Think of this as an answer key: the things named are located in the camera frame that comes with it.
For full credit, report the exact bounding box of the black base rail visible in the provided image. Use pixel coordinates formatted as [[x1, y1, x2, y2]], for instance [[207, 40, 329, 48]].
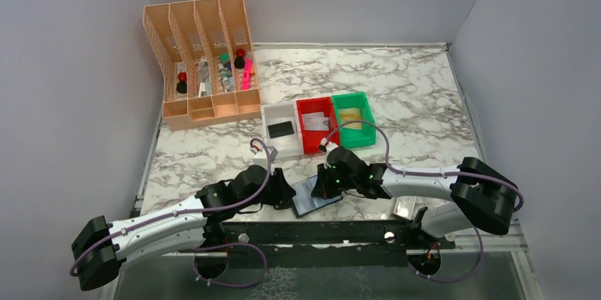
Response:
[[193, 220, 455, 275]]

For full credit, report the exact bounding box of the peach plastic desk organizer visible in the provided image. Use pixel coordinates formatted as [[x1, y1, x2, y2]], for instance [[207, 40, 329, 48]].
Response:
[[142, 0, 262, 130]]

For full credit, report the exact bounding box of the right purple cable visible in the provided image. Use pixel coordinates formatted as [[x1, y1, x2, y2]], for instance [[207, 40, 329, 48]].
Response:
[[318, 121, 525, 284]]

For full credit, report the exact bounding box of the green plastic bin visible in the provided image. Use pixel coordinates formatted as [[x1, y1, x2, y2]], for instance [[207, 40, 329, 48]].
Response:
[[332, 91, 376, 149]]

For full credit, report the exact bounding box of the black leather card holder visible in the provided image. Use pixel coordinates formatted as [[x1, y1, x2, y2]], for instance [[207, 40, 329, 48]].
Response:
[[292, 175, 343, 218]]

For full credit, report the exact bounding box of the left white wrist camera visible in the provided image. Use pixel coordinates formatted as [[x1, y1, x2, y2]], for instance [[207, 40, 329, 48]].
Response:
[[252, 146, 278, 170]]

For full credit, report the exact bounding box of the black credit card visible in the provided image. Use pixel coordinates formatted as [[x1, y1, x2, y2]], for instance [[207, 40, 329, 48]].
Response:
[[266, 121, 295, 139]]

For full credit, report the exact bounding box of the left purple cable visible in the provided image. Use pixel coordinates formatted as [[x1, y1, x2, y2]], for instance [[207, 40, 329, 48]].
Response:
[[69, 137, 278, 289]]

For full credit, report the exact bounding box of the pink highlighter pen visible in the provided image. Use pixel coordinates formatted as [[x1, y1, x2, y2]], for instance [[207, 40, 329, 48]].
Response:
[[241, 57, 254, 90]]

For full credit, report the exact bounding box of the white stapler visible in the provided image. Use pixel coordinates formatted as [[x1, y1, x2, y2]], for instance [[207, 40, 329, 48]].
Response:
[[196, 57, 211, 97]]

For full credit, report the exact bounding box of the red black stamp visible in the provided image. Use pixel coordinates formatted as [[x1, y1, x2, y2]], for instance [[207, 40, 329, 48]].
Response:
[[176, 72, 187, 94], [234, 48, 246, 70]]

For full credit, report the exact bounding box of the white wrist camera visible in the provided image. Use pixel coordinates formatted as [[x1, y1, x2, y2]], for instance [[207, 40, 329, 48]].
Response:
[[318, 138, 339, 155], [252, 146, 278, 170]]

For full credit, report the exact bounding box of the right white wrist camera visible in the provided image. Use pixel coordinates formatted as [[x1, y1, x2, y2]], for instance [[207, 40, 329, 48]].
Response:
[[318, 138, 339, 155]]

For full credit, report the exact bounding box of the purple cable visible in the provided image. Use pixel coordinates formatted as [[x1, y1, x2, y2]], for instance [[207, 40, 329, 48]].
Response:
[[318, 121, 525, 284], [69, 137, 278, 289]]

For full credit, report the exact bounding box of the silver card tin box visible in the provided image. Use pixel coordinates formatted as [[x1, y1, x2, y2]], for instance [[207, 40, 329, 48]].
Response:
[[391, 196, 417, 221]]

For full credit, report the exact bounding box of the silver patterned credit card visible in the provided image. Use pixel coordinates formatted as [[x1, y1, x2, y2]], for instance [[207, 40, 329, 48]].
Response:
[[302, 112, 325, 122]]

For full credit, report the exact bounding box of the white plastic bin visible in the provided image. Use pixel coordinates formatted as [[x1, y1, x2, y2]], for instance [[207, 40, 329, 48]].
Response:
[[261, 101, 304, 159]]

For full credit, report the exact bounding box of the red plastic bin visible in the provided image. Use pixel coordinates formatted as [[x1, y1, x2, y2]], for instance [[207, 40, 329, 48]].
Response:
[[296, 96, 338, 155]]

